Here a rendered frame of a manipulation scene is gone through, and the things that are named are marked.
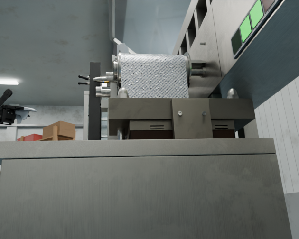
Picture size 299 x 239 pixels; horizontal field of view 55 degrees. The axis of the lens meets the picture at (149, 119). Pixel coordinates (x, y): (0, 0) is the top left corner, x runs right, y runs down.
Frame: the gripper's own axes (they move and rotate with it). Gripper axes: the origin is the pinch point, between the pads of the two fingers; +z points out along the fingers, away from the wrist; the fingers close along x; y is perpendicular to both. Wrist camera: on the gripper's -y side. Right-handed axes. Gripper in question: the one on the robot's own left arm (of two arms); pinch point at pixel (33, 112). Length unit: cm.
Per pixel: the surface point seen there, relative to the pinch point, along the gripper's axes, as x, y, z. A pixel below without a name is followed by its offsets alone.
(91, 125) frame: 28.0, 8.1, 19.1
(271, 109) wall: -68, -66, 305
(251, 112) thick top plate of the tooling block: 98, 12, 37
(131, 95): 64, 3, 18
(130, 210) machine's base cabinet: 91, 37, 4
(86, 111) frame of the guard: -41, -15, 43
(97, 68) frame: 25.1, -20.4, 21.2
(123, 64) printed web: 62, -9, 16
